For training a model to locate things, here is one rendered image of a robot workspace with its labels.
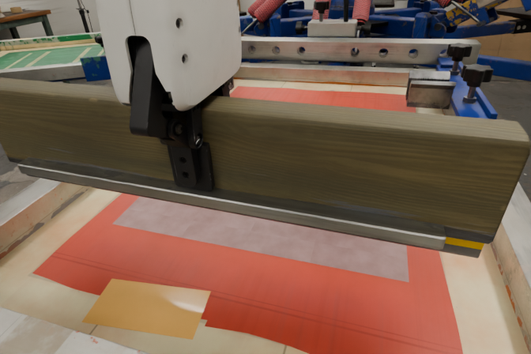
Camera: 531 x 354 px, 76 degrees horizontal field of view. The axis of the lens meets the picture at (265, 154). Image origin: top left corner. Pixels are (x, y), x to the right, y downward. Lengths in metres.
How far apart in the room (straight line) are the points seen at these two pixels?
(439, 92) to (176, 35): 0.56
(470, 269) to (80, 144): 0.38
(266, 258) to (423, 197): 0.19
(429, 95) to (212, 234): 0.46
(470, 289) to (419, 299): 0.05
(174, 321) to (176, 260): 0.07
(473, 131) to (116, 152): 0.25
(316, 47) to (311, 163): 0.71
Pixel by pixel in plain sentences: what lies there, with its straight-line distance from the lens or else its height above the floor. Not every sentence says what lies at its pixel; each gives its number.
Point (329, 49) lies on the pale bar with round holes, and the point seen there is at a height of 1.02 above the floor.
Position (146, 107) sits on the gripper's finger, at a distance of 0.20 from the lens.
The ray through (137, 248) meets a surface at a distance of 0.42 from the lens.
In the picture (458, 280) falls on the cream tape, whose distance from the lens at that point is 0.39.
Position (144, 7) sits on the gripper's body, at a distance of 0.19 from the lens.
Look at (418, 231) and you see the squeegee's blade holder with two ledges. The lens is 0.24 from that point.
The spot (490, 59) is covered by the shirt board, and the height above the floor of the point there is 0.92.
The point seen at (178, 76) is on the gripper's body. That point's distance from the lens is 0.19.
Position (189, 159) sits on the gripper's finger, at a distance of 0.24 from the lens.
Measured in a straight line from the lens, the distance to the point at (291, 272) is 0.36.
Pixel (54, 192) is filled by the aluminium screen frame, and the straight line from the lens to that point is 0.51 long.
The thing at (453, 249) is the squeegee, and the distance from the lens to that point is 0.28.
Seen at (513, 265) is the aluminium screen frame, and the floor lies 0.98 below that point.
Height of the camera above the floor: 1.23
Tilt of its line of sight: 30 degrees down
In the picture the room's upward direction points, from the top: 3 degrees counter-clockwise
